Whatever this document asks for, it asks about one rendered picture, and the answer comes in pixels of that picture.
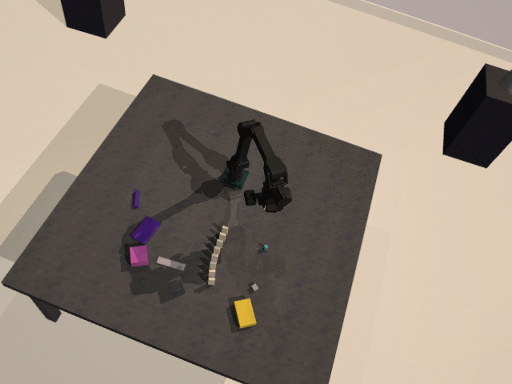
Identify yellow rectangular block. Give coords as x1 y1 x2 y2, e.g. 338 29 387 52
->
234 299 256 329

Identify pink cube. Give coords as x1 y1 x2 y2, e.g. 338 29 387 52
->
130 246 149 266

